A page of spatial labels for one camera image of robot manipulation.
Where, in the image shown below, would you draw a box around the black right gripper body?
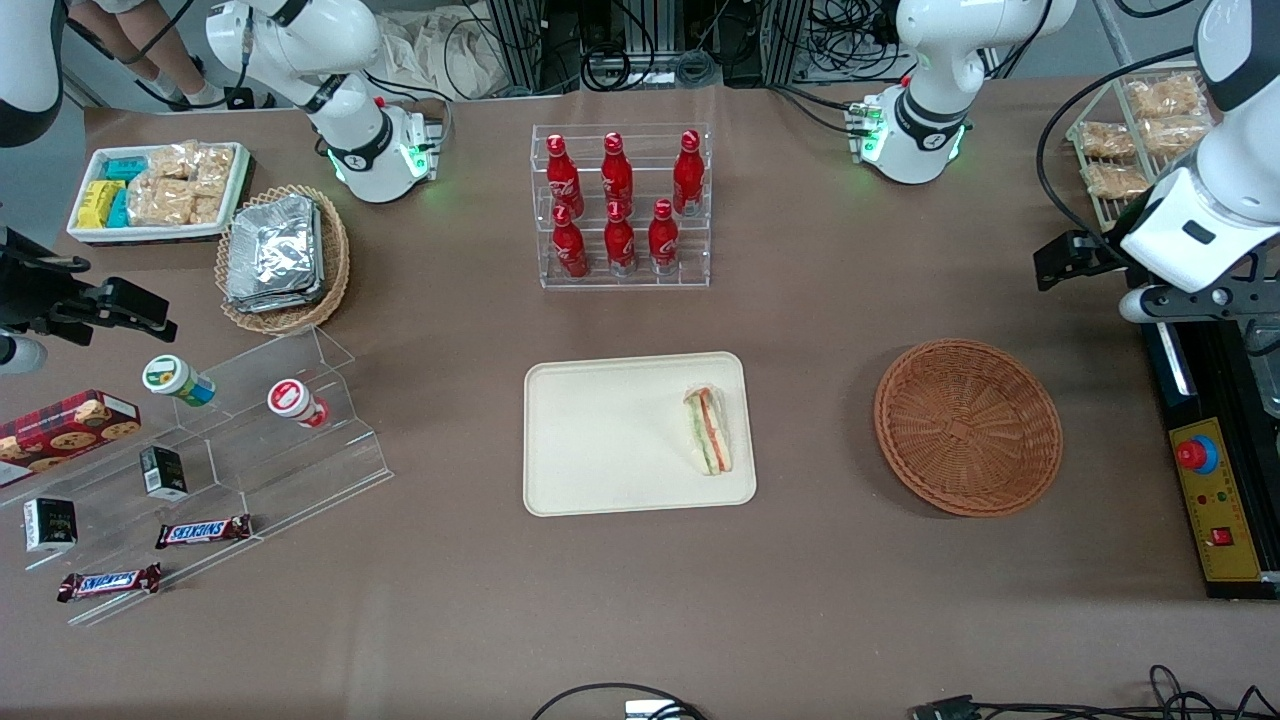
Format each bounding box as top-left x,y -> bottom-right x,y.
0,228 -> 97,337

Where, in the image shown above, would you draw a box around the triangular sandwich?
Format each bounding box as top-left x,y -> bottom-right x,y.
683,387 -> 735,477

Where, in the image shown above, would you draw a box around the white rectangular snack tray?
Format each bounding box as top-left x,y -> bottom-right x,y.
66,142 -> 254,247

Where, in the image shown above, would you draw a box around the round brown wicker basket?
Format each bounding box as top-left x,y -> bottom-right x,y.
873,339 -> 1064,518

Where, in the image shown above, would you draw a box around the oval tan wicker basket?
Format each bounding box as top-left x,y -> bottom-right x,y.
215,184 -> 352,336

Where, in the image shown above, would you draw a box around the cream plastic serving tray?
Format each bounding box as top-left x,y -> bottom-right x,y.
523,351 -> 758,518

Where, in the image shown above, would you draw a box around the wrapped bread pack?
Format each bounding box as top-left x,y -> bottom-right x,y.
1079,121 -> 1137,160
1084,162 -> 1152,200
1127,76 -> 1207,120
1140,116 -> 1214,157

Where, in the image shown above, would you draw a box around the green lid snack cup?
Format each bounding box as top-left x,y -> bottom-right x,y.
141,354 -> 217,409

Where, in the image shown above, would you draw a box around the yellow snack packet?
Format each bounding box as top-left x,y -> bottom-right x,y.
77,180 -> 127,230

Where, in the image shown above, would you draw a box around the red tartan cookie box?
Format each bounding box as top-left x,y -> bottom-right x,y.
0,389 -> 142,489

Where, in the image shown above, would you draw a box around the silver foil pack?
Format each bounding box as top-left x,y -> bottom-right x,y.
228,194 -> 321,301
224,200 -> 328,315

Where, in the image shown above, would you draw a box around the black machine base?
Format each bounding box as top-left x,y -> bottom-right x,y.
1138,318 -> 1280,601

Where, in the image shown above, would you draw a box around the clear plastic container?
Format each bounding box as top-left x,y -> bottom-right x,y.
1244,325 -> 1280,417

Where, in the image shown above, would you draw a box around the small black green box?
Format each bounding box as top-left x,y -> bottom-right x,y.
139,446 -> 190,502

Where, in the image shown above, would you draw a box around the red lid snack cup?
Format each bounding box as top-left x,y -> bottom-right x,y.
267,378 -> 332,431

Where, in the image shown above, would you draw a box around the small black white box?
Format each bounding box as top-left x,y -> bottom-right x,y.
23,497 -> 79,554

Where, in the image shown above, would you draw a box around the clear acrylic stepped stand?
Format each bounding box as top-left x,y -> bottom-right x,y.
0,325 -> 396,628

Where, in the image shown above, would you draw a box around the Snickers chocolate bar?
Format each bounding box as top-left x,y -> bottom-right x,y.
57,563 -> 163,604
154,514 -> 254,551

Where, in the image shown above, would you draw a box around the person's bare legs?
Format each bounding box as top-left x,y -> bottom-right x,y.
68,0 -> 229,109

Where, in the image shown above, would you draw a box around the yellow control panel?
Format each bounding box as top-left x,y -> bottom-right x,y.
1168,417 -> 1267,584

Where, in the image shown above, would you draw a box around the beige crumpled cloth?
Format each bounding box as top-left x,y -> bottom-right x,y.
374,8 -> 503,102

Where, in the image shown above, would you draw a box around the red cola bottle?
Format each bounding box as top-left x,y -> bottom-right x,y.
648,198 -> 681,277
552,205 -> 591,280
604,200 -> 639,278
601,132 -> 636,213
672,130 -> 706,217
546,134 -> 585,219

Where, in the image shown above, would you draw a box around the clear acrylic bottle rack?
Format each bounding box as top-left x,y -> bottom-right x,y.
531,123 -> 713,291

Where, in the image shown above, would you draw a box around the grey power strip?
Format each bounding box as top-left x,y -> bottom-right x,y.
584,54 -> 717,90

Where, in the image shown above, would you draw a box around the cream wire rack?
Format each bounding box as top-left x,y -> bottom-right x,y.
1065,62 -> 1216,236

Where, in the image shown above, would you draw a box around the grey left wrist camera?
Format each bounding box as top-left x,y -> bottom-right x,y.
1117,283 -> 1280,324

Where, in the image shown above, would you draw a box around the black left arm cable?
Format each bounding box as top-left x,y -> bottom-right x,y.
1035,44 -> 1201,251

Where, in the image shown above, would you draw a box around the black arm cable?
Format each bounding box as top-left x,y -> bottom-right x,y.
62,0 -> 253,112
1035,44 -> 1201,251

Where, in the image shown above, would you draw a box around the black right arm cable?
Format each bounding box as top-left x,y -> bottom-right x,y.
62,0 -> 253,112

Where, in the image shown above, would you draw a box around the aluminium frame post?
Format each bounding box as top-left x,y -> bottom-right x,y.
759,0 -> 814,87
486,0 -> 547,97

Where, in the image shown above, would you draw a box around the tangled black cables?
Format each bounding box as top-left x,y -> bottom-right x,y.
1148,664 -> 1280,720

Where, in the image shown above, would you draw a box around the black plug with cable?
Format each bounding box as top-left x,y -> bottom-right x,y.
908,694 -> 1161,720

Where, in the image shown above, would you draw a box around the black looped table cable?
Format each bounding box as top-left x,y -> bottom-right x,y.
529,682 -> 708,720

